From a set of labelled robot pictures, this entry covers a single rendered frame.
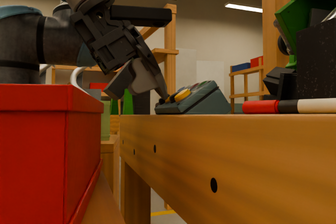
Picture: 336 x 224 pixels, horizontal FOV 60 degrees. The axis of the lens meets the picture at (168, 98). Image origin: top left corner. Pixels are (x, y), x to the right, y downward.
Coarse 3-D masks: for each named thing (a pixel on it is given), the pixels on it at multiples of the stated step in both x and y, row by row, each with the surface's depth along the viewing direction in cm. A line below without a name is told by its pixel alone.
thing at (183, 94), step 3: (183, 90) 47; (186, 90) 47; (189, 90) 47; (180, 93) 47; (183, 93) 47; (186, 93) 47; (174, 96) 48; (177, 96) 47; (180, 96) 46; (183, 96) 46; (177, 99) 47; (180, 99) 47
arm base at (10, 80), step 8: (0, 64) 64; (8, 64) 64; (16, 64) 65; (24, 64) 66; (32, 64) 68; (0, 72) 64; (8, 72) 64; (16, 72) 65; (24, 72) 66; (32, 72) 68; (0, 80) 63; (8, 80) 64; (16, 80) 65; (24, 80) 66; (32, 80) 68
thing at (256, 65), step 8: (240, 64) 735; (248, 64) 714; (256, 64) 676; (232, 72) 762; (240, 72) 721; (248, 72) 751; (232, 80) 766; (232, 88) 764; (232, 96) 752; (240, 96) 719; (232, 104) 762; (232, 112) 760; (240, 112) 734
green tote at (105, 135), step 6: (102, 102) 124; (108, 102) 125; (108, 108) 125; (102, 114) 124; (108, 114) 125; (102, 120) 124; (108, 120) 125; (102, 126) 124; (108, 126) 125; (102, 132) 124; (108, 132) 125; (102, 138) 124; (108, 138) 125
